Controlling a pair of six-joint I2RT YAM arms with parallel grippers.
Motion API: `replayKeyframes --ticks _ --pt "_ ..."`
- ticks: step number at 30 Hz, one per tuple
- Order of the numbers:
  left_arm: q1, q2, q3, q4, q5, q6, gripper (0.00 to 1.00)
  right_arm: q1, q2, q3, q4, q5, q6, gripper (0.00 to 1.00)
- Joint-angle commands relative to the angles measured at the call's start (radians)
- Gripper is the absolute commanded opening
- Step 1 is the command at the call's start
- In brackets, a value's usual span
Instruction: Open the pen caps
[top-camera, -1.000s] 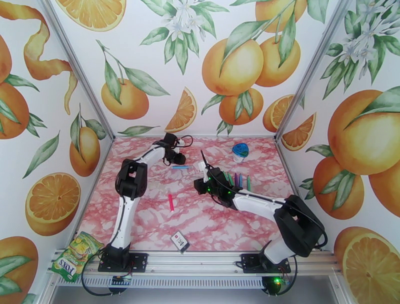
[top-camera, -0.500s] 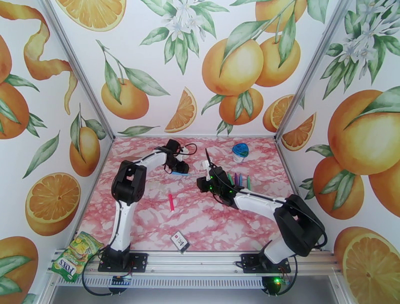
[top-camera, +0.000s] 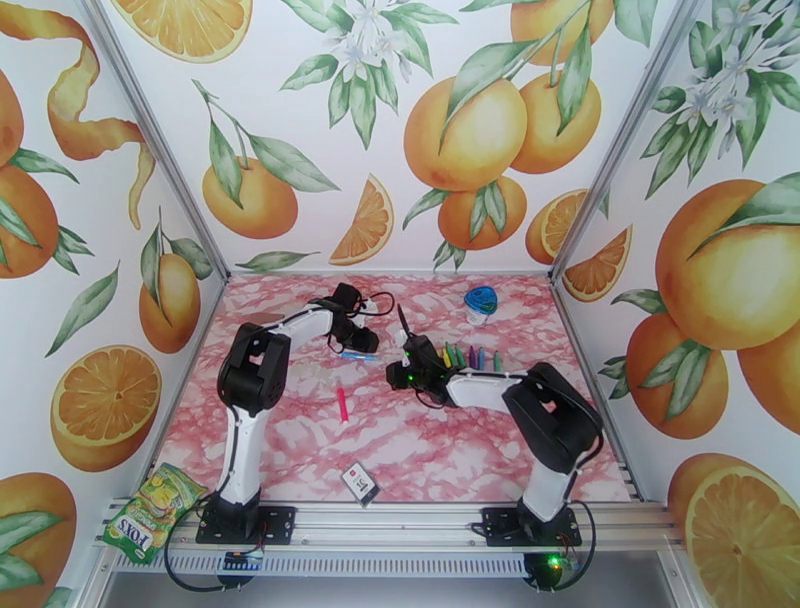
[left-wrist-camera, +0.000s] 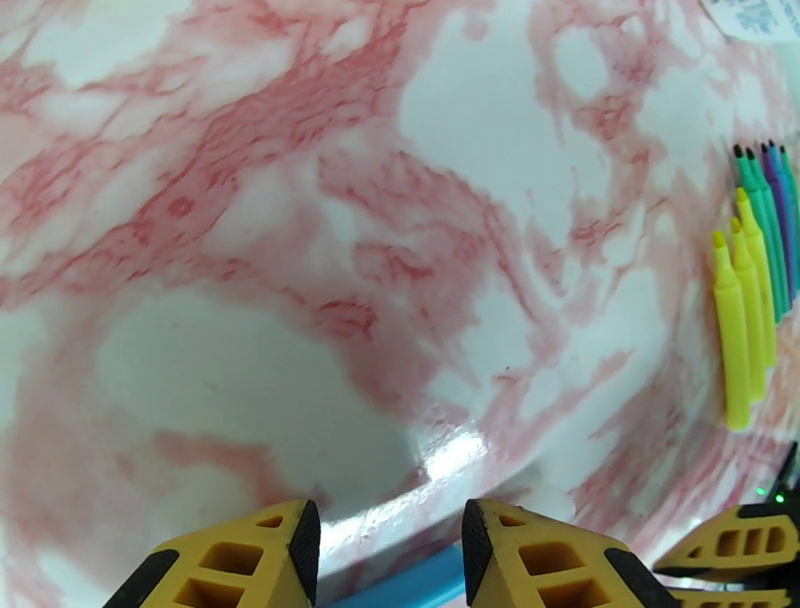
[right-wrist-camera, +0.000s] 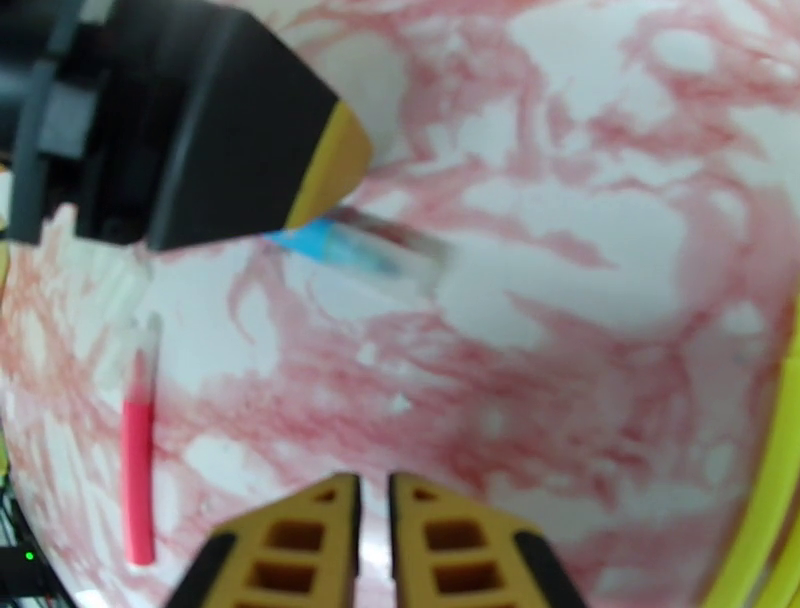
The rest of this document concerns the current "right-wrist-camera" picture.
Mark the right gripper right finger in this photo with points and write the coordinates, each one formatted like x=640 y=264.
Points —
x=462 y=550

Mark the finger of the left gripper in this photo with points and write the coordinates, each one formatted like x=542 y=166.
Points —
x=250 y=125

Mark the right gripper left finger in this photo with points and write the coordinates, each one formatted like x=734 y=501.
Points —
x=294 y=550

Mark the blue marker pen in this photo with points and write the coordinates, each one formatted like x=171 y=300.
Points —
x=350 y=250

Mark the pink marker pen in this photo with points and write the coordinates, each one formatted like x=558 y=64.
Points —
x=139 y=469

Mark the yellow marker pen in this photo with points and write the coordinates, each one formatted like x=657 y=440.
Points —
x=789 y=581
x=759 y=487

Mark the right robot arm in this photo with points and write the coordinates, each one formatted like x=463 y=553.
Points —
x=25 y=578

